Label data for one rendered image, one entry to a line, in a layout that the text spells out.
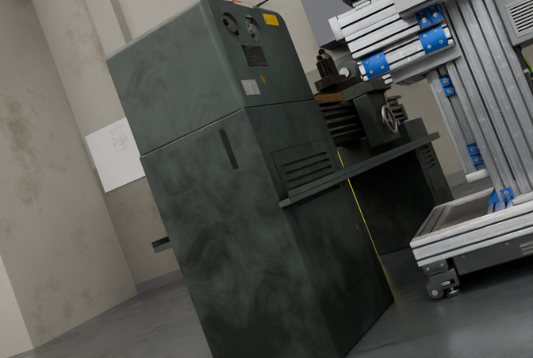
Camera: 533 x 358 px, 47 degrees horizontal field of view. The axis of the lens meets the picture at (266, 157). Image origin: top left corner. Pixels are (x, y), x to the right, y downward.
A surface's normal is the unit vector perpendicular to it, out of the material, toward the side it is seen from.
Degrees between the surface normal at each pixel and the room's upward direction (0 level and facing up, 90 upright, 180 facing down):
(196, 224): 90
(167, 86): 90
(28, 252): 90
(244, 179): 90
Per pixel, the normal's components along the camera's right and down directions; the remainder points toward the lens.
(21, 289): 0.86, -0.35
